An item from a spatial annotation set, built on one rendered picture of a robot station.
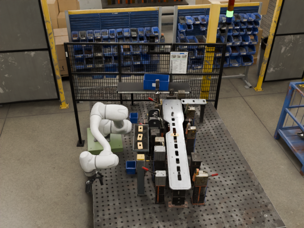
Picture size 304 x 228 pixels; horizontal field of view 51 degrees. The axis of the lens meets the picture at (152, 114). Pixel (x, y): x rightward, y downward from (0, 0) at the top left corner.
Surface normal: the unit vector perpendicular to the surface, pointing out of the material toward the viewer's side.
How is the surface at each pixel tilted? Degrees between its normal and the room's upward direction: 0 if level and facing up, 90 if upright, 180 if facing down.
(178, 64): 90
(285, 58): 90
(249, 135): 0
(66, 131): 0
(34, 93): 94
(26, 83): 93
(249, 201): 0
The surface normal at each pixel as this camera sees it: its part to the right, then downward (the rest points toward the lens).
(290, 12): 0.18, 0.59
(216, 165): 0.01, -0.81
